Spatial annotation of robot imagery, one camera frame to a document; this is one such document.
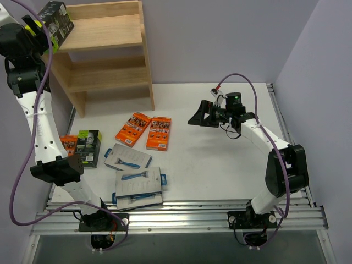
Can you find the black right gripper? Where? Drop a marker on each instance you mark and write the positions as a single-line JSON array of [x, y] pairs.
[[207, 113]]

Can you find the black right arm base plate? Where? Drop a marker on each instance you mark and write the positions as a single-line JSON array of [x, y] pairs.
[[243, 220]]

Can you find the grey blue razor pack upper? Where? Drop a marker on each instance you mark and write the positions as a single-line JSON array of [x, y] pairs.
[[121, 158]]

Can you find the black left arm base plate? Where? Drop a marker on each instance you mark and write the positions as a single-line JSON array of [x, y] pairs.
[[101, 221]]

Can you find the orange razor box far left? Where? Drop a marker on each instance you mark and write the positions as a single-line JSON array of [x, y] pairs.
[[69, 142]]

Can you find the grey blue razor pack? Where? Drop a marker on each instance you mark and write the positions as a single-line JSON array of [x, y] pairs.
[[121, 158], [136, 182], [136, 201]]

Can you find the orange razor box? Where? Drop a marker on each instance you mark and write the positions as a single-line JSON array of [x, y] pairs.
[[158, 136], [69, 142], [133, 129]]

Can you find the grey blue razor pack middle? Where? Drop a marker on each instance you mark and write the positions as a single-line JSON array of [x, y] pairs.
[[136, 182]]

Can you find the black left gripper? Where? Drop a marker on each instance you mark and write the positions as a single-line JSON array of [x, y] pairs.
[[35, 28]]

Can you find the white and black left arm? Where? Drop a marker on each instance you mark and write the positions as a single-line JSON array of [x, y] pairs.
[[27, 77]]

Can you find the orange razor box right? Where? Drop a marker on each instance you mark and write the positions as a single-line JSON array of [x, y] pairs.
[[158, 136]]

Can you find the grey blue razor pack lower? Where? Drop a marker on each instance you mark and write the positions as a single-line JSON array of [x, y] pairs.
[[136, 201]]

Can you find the black green razor box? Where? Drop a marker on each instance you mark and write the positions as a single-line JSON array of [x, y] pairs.
[[88, 147], [57, 21]]

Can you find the wooden three-tier shelf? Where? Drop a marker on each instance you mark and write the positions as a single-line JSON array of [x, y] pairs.
[[107, 50]]

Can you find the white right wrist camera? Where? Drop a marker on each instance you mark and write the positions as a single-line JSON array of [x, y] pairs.
[[219, 97]]

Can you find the aluminium rail frame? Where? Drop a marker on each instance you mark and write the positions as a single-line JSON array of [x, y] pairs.
[[208, 175]]

